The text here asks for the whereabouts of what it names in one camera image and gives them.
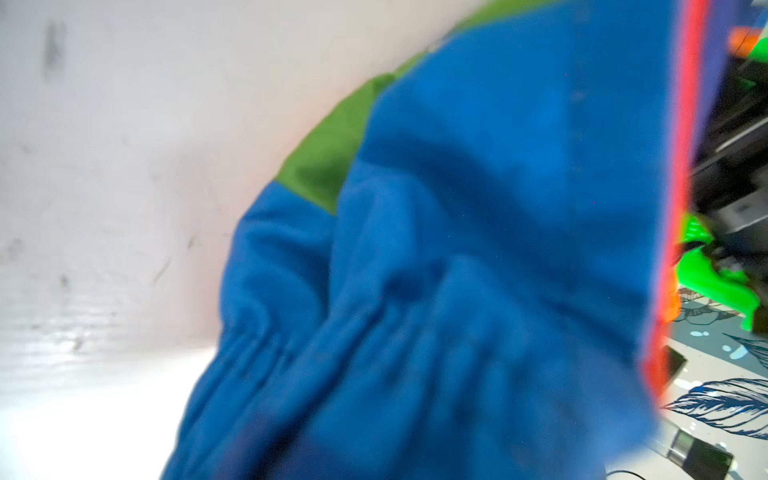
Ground multicoloured shorts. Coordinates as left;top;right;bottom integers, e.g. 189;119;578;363
162;1;750;479

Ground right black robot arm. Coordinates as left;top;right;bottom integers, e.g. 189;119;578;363
691;57;767;282

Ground green plastic basket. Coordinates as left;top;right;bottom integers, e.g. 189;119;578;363
677;27;767;337

